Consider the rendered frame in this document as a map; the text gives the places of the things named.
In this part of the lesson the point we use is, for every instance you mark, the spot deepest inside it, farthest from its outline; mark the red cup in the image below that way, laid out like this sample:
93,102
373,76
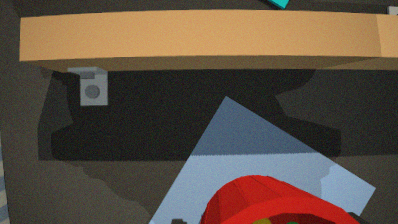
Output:
254,197

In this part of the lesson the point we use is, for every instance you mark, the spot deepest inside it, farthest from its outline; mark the yellow marble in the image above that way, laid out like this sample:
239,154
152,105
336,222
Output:
262,221

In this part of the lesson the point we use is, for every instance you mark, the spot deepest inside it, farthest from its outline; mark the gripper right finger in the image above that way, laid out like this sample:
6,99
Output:
357,218

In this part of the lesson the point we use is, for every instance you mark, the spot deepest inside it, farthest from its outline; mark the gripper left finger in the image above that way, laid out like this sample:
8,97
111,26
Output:
178,221

